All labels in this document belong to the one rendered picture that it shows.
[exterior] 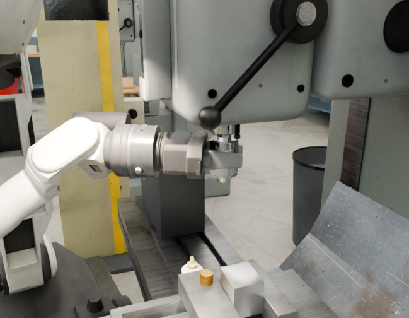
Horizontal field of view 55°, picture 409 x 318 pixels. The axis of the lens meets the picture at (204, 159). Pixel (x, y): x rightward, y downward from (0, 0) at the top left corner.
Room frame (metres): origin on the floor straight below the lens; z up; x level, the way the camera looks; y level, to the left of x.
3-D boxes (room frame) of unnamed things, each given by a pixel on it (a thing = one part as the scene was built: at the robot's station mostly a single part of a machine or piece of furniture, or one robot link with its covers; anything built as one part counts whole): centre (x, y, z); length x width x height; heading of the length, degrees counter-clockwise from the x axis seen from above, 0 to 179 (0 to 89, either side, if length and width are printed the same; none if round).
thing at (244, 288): (0.54, -0.06, 1.03); 0.06 x 0.05 x 0.06; 19
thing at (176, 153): (0.62, 0.06, 1.24); 0.13 x 0.12 x 0.10; 175
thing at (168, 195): (1.01, 0.09, 1.02); 0.22 x 0.12 x 0.20; 21
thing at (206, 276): (0.56, 0.00, 1.04); 0.02 x 0.02 x 0.02
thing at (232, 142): (0.62, -0.03, 1.26); 0.05 x 0.05 x 0.01
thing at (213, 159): (0.59, -0.03, 1.24); 0.06 x 0.02 x 0.03; 85
